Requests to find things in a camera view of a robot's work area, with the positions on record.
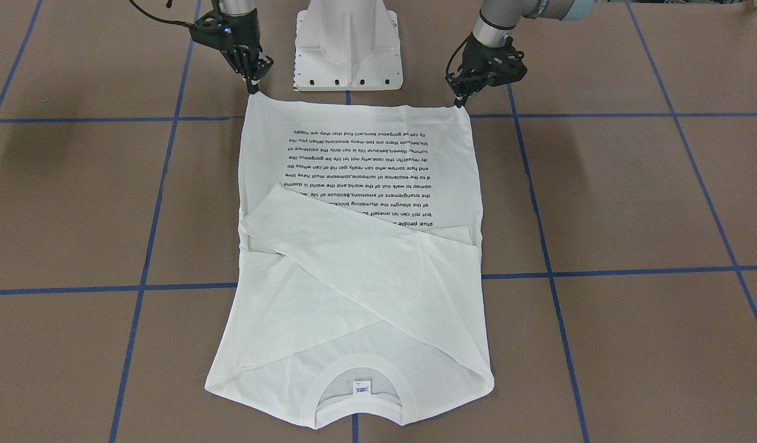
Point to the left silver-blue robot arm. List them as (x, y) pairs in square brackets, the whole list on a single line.
[(498, 19)]

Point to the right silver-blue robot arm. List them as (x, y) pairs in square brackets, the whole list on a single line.
[(238, 8)]

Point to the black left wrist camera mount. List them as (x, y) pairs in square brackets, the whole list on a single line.
[(506, 64)]

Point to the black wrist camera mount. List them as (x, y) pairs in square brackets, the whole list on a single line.
[(506, 64), (213, 30)]

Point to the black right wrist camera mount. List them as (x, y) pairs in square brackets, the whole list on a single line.
[(213, 30)]

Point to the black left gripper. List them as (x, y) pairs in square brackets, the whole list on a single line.
[(482, 55)]

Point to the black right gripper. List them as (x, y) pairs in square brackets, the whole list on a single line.
[(244, 41)]

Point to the white long-sleeve printed T-shirt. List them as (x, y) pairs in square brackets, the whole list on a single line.
[(359, 287)]

